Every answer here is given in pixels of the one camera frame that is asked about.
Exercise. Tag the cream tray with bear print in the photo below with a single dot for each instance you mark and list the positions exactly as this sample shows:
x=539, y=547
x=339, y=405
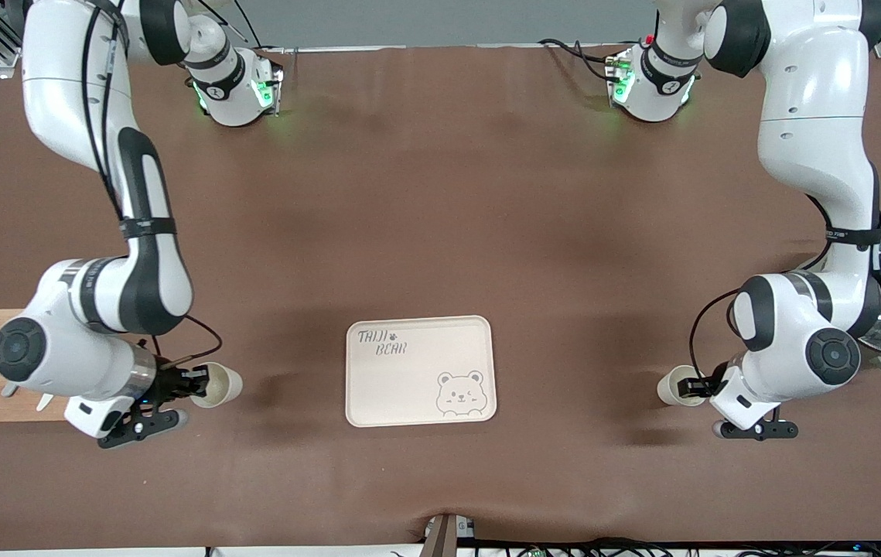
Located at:
x=409, y=387

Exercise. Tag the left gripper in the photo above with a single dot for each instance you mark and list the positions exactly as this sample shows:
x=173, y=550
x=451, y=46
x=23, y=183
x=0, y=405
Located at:
x=706, y=386

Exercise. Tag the white plastic knife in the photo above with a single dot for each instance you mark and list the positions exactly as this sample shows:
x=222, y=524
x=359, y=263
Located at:
x=43, y=402

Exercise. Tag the grey plastic knife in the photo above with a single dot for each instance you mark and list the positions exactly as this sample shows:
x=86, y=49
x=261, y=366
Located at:
x=7, y=391

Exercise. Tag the grey metal bracket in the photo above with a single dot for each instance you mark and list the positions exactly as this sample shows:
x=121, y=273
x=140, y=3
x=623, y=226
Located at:
x=440, y=538

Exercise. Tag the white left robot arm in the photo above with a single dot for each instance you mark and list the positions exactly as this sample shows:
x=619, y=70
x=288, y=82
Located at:
x=811, y=100

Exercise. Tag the white IKEA cup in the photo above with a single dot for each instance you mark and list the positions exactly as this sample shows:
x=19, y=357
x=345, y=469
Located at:
x=668, y=387
x=225, y=387

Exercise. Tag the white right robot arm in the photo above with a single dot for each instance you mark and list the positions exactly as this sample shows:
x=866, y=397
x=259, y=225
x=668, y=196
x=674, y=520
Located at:
x=76, y=93

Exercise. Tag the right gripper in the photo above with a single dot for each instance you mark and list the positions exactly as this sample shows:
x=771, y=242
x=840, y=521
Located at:
x=170, y=383

